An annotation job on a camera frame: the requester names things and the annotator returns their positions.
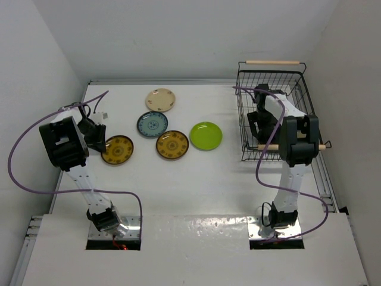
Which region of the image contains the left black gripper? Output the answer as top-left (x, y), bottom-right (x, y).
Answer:
top-left (77, 119), bottom-right (106, 153)

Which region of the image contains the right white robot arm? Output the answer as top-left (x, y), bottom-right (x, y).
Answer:
top-left (247, 84), bottom-right (320, 229)

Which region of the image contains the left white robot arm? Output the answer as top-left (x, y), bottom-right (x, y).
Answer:
top-left (39, 102), bottom-right (128, 238)

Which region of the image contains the left yellow patterned plate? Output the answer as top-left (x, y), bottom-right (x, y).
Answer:
top-left (101, 135), bottom-right (134, 166)

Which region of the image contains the yellow patterned plate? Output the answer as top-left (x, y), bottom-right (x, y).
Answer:
top-left (155, 130), bottom-right (190, 160)
top-left (101, 135), bottom-right (134, 166)

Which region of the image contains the lime green plate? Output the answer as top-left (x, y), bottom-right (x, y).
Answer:
top-left (189, 122), bottom-right (223, 151)

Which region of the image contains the blue patterned plate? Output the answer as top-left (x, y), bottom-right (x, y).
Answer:
top-left (136, 111), bottom-right (168, 138)

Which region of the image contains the beige floral plate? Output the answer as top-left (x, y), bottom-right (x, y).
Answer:
top-left (145, 88), bottom-right (176, 112)

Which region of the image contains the middle yellow patterned plate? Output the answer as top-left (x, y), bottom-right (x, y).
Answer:
top-left (155, 130), bottom-right (190, 160)

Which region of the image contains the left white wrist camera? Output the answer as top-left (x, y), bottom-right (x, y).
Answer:
top-left (90, 112), bottom-right (108, 125)

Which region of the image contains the black wire dish rack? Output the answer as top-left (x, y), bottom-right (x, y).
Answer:
top-left (235, 61), bottom-right (316, 161)

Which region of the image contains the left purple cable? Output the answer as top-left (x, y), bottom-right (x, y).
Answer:
top-left (7, 91), bottom-right (143, 230)

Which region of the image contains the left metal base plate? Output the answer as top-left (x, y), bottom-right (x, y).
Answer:
top-left (88, 215), bottom-right (140, 240)

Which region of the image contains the metal base plate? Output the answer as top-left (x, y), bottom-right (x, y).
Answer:
top-left (246, 215), bottom-right (302, 241)
top-left (88, 215), bottom-right (140, 240)

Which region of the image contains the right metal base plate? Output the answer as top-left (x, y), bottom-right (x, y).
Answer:
top-left (246, 215), bottom-right (302, 241)

